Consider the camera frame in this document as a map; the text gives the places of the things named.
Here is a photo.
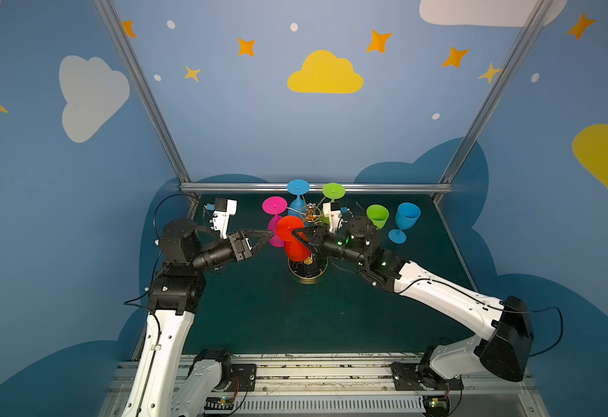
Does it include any red wine glass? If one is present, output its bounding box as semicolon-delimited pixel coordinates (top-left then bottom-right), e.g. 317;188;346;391
276;215;311;262

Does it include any gold wire wine glass rack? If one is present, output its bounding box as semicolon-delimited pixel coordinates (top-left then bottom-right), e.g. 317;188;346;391
287;202;359;285

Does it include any pink wine glass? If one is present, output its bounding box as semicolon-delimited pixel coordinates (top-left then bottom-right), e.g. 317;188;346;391
262;196;288;248

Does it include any green wine glass back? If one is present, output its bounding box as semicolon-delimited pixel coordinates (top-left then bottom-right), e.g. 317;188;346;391
322;182;345;203

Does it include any green wine glass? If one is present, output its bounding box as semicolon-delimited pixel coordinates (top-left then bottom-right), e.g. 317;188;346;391
366;204;390;229
322;182;345;203

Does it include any blue wine glass front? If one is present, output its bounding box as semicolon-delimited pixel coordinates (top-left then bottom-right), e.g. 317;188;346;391
388;203;421;244

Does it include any blue wine glass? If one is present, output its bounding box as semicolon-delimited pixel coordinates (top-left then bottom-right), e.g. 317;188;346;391
388;203;421;244
286;179;310;217

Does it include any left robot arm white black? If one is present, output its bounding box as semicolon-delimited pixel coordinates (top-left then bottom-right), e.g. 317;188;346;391
123;218;274;416

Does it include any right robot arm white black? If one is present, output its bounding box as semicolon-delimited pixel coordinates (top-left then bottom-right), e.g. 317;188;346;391
277;216;534;390

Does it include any blue wine glass back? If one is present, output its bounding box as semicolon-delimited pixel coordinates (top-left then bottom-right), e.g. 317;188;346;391
286;179;310;217

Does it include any left circuit board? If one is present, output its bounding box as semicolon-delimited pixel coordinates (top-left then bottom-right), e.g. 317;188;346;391
203;397;234;414

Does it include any circuit board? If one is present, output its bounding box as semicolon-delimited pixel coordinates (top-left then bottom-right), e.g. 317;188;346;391
203;397;234;414
422;396;451;417

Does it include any right circuit board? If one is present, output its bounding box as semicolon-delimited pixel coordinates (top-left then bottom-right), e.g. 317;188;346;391
422;396;451;417

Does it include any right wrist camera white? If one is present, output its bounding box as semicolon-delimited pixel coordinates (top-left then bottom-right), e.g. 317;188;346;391
322;203;347;233

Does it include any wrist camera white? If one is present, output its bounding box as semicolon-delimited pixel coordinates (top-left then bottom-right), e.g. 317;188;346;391
205;198;237;239
322;203;347;233

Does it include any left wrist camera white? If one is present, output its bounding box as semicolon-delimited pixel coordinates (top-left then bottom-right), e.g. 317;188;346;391
205;198;237;239

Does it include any aluminium frame back bar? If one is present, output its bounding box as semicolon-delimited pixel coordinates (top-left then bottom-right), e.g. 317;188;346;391
180;182;453;195

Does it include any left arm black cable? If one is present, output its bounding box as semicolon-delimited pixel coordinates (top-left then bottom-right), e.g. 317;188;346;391
123;192;195;314

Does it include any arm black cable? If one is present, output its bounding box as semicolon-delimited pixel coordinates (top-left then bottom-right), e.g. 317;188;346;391
397;275;564;359
123;192;195;314

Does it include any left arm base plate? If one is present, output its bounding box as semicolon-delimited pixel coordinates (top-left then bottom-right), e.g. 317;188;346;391
220;363;257;393

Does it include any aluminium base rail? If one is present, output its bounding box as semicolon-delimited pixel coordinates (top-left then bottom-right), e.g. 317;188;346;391
99;353;549;416

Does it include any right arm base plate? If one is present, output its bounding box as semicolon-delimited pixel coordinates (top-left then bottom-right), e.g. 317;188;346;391
390;361;464;392

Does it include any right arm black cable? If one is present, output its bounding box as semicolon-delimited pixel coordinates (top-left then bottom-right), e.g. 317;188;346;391
397;275;564;359

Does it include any aluminium frame left post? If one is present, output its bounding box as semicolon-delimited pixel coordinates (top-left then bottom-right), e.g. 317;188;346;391
94;0;191;182

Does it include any aluminium frame post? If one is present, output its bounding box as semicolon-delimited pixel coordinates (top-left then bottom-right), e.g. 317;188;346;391
439;0;555;193
94;0;191;182

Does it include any aluminium frame right post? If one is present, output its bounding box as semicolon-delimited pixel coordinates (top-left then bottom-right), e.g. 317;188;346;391
439;0;555;193

